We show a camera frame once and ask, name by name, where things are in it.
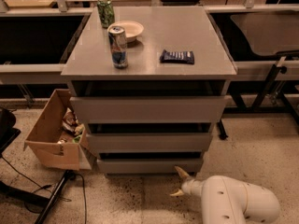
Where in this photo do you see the black chair base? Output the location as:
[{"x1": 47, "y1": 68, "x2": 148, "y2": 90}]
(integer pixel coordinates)
[{"x1": 0, "y1": 108, "x2": 21, "y2": 154}]

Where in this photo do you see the cardboard box with trash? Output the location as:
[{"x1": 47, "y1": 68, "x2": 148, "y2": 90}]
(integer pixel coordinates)
[{"x1": 24, "y1": 89, "x2": 95, "y2": 171}]

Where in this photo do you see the grey chair seat right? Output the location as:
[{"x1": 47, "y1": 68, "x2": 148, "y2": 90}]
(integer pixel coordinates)
[{"x1": 231, "y1": 11, "x2": 299, "y2": 56}]

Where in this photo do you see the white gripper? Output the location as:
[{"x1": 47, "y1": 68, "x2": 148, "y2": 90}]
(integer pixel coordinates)
[{"x1": 169, "y1": 166, "x2": 205, "y2": 197}]

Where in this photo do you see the black floor cable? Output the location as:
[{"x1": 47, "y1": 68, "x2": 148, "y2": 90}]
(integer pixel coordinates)
[{"x1": 0, "y1": 154, "x2": 88, "y2": 224}]

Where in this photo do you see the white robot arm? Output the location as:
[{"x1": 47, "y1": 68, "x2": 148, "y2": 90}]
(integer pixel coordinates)
[{"x1": 172, "y1": 166, "x2": 280, "y2": 224}]

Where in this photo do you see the silver blue energy drink can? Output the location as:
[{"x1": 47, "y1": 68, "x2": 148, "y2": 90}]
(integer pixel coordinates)
[{"x1": 107, "y1": 25, "x2": 128, "y2": 69}]

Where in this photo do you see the dark blue snack packet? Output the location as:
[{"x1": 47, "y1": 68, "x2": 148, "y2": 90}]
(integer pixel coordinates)
[{"x1": 160, "y1": 49, "x2": 194, "y2": 64}]

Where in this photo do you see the grey middle drawer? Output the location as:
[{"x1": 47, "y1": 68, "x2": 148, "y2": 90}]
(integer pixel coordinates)
[{"x1": 87, "y1": 133, "x2": 212, "y2": 153}]

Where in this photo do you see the grey drawer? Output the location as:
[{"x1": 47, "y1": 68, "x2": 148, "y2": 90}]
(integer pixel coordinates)
[
  {"x1": 97, "y1": 152, "x2": 203, "y2": 175},
  {"x1": 87, "y1": 133, "x2": 212, "y2": 153},
  {"x1": 70, "y1": 97, "x2": 226, "y2": 124}
]

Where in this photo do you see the grey top drawer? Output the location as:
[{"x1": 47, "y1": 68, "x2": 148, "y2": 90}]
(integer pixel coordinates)
[{"x1": 70, "y1": 97, "x2": 226, "y2": 124}]

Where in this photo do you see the left grey desk frame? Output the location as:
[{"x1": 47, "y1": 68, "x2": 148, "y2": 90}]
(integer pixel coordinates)
[{"x1": 0, "y1": 8, "x2": 93, "y2": 84}]

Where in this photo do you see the white paper bowl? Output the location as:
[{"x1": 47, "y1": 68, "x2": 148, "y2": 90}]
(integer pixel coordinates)
[{"x1": 112, "y1": 21, "x2": 144, "y2": 43}]

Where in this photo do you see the green soda can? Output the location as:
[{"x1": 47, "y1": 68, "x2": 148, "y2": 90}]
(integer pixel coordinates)
[{"x1": 97, "y1": 0, "x2": 115, "y2": 28}]

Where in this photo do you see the grey drawer cabinet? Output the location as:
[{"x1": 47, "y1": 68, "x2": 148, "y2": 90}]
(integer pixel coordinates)
[{"x1": 61, "y1": 5, "x2": 238, "y2": 173}]

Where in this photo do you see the black stand leg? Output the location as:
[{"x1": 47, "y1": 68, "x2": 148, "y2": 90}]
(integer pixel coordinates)
[{"x1": 35, "y1": 170, "x2": 75, "y2": 224}]

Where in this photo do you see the right grey desk frame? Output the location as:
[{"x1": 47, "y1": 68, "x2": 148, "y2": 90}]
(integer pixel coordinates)
[{"x1": 205, "y1": 5, "x2": 299, "y2": 81}]

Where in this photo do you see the grey desk frame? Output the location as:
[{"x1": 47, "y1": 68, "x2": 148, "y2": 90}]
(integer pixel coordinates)
[
  {"x1": 0, "y1": 8, "x2": 93, "y2": 84},
  {"x1": 205, "y1": 5, "x2": 299, "y2": 81}
]

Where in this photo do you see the grey bottom drawer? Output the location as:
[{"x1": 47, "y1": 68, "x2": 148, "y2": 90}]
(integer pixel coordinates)
[{"x1": 97, "y1": 152, "x2": 203, "y2": 175}]

